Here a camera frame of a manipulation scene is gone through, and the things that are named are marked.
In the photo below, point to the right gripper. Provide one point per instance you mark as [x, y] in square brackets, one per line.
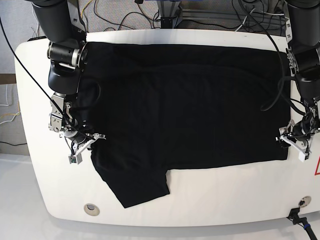
[78, 141]

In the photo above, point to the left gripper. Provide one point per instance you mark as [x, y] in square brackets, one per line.
[297, 135]

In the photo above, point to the black T-shirt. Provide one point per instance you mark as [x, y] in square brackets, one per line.
[168, 107]

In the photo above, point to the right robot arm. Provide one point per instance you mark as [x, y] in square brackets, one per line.
[62, 24]

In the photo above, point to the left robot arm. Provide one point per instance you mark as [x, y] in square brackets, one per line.
[302, 32]

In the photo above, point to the red warning sticker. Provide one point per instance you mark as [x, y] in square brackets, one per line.
[317, 170]

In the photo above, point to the right table grommet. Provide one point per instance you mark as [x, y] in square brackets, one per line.
[305, 201]

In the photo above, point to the table grommet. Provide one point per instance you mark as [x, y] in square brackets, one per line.
[91, 210]
[305, 201]

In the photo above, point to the left table grommet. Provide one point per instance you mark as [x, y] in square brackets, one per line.
[91, 210]

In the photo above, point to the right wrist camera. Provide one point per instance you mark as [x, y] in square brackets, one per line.
[75, 159]

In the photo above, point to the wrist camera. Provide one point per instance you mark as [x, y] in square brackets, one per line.
[303, 156]
[75, 159]

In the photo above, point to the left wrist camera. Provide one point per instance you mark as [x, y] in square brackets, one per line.
[303, 156]

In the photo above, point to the black clamp with cable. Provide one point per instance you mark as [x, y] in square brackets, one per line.
[301, 221]

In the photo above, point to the aluminium frame post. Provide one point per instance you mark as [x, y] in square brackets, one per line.
[170, 12]

